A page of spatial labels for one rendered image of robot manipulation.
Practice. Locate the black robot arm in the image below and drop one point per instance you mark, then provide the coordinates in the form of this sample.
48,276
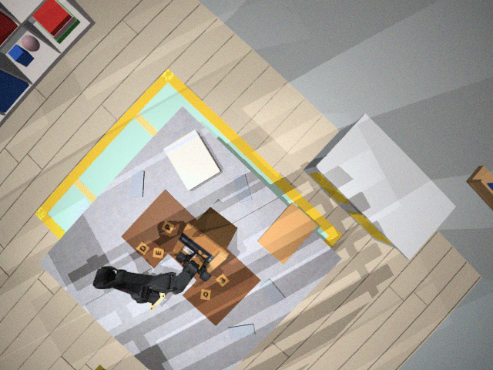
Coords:
138,285

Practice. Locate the white paper ticket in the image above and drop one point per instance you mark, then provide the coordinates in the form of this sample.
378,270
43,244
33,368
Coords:
188,251

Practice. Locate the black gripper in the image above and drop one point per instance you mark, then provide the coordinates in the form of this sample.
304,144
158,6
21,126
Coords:
204,275

